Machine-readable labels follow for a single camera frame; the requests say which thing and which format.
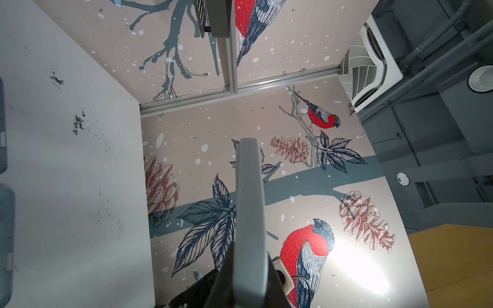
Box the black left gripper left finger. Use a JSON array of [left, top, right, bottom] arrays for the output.
[[204, 242, 235, 308]]

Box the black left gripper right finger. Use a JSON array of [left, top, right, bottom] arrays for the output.
[[265, 257, 292, 308]]

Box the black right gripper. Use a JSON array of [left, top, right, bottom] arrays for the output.
[[168, 269, 219, 308]]

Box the black phone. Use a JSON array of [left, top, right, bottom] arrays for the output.
[[232, 138, 268, 307]]

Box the large phone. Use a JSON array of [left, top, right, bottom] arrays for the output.
[[0, 184, 15, 307]]

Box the small phone light case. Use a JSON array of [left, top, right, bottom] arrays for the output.
[[0, 80, 8, 173]]

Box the ceiling air conditioner unit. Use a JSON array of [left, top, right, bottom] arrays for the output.
[[338, 16, 403, 113]]

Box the round ceiling spotlight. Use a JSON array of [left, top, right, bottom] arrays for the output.
[[467, 65, 493, 94]]

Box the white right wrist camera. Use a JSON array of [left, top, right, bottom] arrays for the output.
[[272, 257, 295, 296]]

